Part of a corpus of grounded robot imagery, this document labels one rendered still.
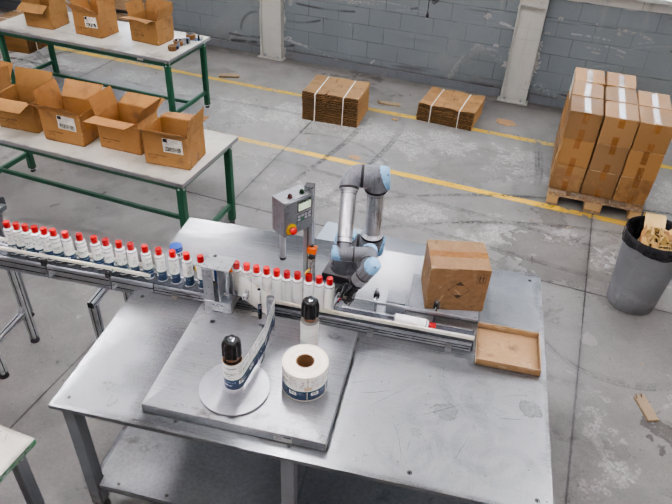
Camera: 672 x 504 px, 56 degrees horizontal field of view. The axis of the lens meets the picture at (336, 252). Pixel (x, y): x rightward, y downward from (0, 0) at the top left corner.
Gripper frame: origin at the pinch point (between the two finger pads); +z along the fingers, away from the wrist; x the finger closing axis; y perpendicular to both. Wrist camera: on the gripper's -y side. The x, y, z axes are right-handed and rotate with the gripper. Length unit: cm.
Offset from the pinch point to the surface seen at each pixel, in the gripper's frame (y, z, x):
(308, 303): 31.0, -17.8, -17.8
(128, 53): -322, 154, -237
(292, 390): 60, 3, -5
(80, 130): -135, 111, -190
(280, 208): 0, -30, -50
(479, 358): 13, -30, 66
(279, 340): 27.5, 15.2, -15.6
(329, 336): 18.7, 4.1, 3.6
